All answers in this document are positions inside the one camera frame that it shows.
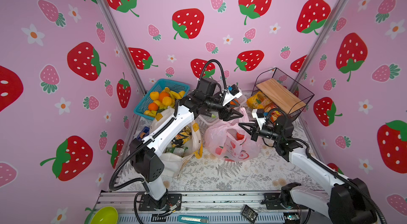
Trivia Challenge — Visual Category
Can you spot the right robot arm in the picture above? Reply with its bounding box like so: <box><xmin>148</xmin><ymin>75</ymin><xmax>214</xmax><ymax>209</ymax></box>
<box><xmin>239</xmin><ymin>109</ymin><xmax>387</xmax><ymax>224</ymax></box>

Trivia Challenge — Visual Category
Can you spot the yellow banana bunch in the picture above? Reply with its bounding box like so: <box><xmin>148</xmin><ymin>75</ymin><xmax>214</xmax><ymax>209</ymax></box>
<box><xmin>163</xmin><ymin>87</ymin><xmax>185</xmax><ymax>107</ymax></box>

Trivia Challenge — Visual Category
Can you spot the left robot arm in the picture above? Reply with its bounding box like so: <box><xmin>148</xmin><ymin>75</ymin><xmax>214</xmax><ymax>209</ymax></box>
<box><xmin>109</xmin><ymin>78</ymin><xmax>243</xmax><ymax>201</ymax></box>

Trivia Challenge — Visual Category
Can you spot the teal plastic basket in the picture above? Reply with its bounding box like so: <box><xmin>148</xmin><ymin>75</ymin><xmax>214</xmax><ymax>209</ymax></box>
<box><xmin>134</xmin><ymin>79</ymin><xmax>190</xmax><ymax>120</ymax></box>

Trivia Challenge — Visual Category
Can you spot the black wire mesh shelf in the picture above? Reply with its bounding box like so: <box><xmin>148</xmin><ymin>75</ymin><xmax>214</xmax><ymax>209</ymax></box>
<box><xmin>251</xmin><ymin>68</ymin><xmax>315</xmax><ymax>121</ymax></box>

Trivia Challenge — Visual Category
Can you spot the red tomato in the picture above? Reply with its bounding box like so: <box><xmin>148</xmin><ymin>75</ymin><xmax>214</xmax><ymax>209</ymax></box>
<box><xmin>236</xmin><ymin>133</ymin><xmax>245</xmax><ymax>141</ymax></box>

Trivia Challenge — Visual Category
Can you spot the green Fox's candy bag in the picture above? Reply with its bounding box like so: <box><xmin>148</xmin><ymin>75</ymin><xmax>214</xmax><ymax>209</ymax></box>
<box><xmin>165</xmin><ymin>147</ymin><xmax>188</xmax><ymax>157</ymax></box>

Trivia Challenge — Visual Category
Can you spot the pink plastic grocery bag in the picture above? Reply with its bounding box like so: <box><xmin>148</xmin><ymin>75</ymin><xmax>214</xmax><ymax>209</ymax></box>
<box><xmin>204</xmin><ymin>107</ymin><xmax>262</xmax><ymax>162</ymax></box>

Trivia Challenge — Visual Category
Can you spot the blue tape dispenser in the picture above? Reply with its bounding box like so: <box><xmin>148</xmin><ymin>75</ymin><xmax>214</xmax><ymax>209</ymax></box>
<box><xmin>136</xmin><ymin>126</ymin><xmax>149</xmax><ymax>141</ymax></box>

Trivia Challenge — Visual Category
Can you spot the red chips bag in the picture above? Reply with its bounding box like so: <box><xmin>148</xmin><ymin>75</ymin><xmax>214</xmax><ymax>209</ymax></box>
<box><xmin>264</xmin><ymin>103</ymin><xmax>283</xmax><ymax>123</ymax></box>

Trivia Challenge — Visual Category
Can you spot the small tangerine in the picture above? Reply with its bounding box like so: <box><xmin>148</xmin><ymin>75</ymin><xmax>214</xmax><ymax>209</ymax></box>
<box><xmin>148</xmin><ymin>102</ymin><xmax>159</xmax><ymax>112</ymax></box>

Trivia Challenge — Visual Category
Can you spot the white canvas tote bag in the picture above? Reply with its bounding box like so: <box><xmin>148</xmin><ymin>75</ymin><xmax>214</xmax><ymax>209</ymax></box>
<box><xmin>160</xmin><ymin>121</ymin><xmax>202</xmax><ymax>177</ymax></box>

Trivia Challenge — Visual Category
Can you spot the black yellow snack bag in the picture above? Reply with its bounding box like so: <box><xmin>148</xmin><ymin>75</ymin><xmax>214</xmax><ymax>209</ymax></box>
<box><xmin>172</xmin><ymin>126</ymin><xmax>192</xmax><ymax>148</ymax></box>

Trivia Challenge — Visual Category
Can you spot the black electronic module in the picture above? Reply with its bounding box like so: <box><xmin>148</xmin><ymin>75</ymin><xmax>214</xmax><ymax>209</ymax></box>
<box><xmin>241</xmin><ymin>204</ymin><xmax>258</xmax><ymax>224</ymax></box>

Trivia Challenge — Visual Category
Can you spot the orange fruit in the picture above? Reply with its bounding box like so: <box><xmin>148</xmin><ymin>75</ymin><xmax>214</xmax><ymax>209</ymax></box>
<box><xmin>159</xmin><ymin>91</ymin><xmax>170</xmax><ymax>102</ymax></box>

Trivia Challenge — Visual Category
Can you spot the green plastic bowl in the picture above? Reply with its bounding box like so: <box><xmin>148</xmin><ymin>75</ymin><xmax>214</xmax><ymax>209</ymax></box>
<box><xmin>90</xmin><ymin>206</ymin><xmax>119</xmax><ymax>224</ymax></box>

